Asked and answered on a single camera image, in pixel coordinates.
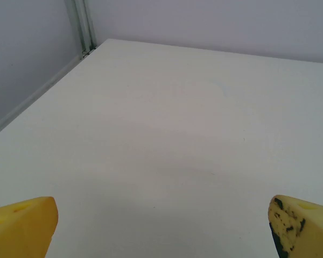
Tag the aluminium table side rail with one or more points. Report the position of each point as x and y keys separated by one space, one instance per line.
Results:
x=29 y=100

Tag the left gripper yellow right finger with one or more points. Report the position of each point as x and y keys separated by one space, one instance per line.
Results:
x=307 y=233

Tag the aluminium frame post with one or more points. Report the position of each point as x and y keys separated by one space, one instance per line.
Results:
x=82 y=27

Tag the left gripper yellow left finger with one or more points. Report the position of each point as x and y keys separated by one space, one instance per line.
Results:
x=21 y=228

